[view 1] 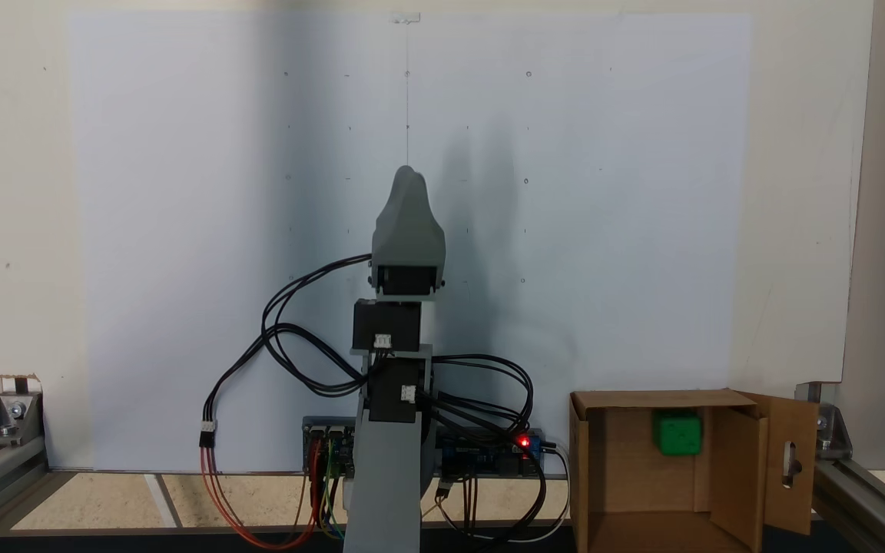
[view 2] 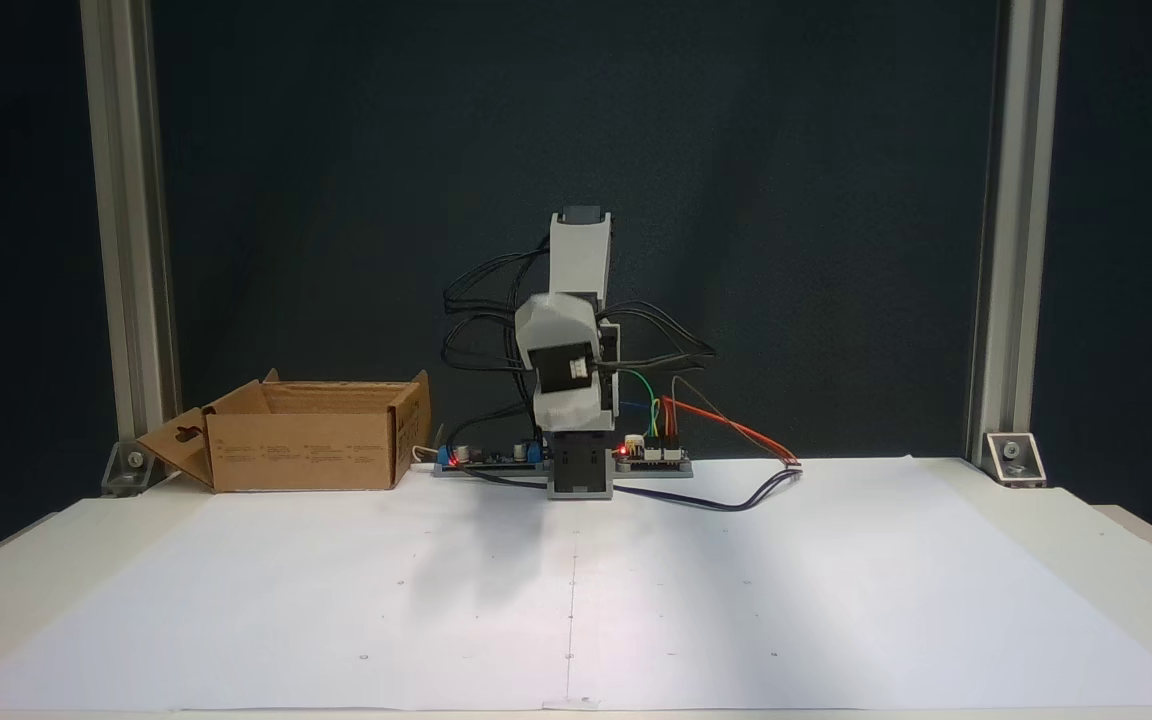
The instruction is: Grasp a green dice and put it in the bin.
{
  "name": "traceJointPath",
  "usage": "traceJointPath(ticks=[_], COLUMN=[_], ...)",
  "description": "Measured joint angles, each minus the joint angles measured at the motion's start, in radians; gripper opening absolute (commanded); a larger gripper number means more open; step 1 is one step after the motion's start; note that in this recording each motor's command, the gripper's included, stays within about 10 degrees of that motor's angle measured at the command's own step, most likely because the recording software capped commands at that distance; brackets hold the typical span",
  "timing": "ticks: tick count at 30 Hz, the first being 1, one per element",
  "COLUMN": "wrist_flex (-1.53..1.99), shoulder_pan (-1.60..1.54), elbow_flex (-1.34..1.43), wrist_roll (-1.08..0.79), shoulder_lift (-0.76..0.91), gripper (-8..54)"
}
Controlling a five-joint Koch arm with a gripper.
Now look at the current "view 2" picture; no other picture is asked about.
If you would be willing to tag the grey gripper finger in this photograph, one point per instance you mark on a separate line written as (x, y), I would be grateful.
(556, 320)
(571, 415)

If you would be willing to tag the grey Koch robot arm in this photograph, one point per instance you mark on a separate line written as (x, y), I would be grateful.
(581, 260)

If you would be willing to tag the blue circuit board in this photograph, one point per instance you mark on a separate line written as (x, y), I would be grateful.
(496, 460)

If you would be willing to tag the small motor controller board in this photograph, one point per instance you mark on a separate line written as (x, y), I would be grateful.
(666, 457)

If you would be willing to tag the open cardboard box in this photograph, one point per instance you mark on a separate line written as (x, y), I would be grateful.
(306, 455)

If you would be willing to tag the aluminium frame post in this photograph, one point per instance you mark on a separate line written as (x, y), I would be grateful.
(126, 250)
(1016, 250)

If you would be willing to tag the metal corner bracket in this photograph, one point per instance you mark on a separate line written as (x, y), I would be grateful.
(131, 465)
(1014, 458)

